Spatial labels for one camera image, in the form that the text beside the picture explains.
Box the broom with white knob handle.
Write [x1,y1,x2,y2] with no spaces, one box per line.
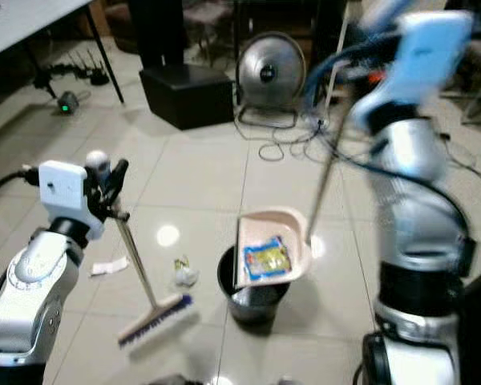
[84,150,194,351]

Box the pink long-handled dustpan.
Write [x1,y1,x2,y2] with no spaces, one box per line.
[234,100,354,289]

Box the silver floor fan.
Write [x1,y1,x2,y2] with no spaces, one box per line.
[236,30,309,130]

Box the white shelf rack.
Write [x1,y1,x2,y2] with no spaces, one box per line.
[325,0,386,109]

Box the white paper scrap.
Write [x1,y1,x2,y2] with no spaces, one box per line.
[90,257,131,277]

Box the small device with green light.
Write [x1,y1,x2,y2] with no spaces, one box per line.
[56,91,82,116]

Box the crumpled wrapper trash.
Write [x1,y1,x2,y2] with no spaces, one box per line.
[172,256,200,288]

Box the black router with antennas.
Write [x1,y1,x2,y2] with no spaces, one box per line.
[52,48,111,87]

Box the black box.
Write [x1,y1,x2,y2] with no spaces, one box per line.
[139,66,236,132]

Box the white folding table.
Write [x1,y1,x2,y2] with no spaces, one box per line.
[0,0,126,105]

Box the person in black trousers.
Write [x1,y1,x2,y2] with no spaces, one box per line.
[128,0,186,70]

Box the blue yellow snack packet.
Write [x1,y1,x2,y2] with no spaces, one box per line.
[243,235,294,282]

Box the black trash bin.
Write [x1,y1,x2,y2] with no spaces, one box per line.
[216,245,291,326]

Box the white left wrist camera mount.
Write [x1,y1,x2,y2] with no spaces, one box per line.
[38,160,93,241]

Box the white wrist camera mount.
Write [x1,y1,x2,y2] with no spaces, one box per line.
[393,10,475,102]
[38,160,93,241]

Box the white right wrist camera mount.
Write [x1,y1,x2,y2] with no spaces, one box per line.
[393,10,475,102]

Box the grey floor cable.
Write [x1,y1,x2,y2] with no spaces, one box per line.
[240,120,347,163]

